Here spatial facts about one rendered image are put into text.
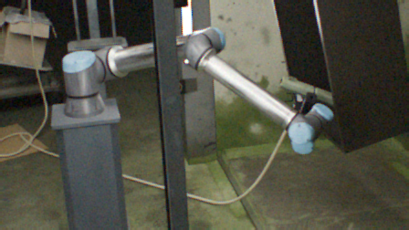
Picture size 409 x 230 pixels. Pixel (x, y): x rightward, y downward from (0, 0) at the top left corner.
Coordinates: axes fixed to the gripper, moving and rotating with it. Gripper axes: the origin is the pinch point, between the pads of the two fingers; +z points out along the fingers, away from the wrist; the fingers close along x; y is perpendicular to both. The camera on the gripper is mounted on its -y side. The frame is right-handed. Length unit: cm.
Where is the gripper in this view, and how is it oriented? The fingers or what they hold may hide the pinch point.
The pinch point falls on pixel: (304, 94)
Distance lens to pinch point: 300.0
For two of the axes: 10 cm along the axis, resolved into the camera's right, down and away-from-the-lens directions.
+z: 1.2, -5.7, 8.1
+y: -3.1, 7.6, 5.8
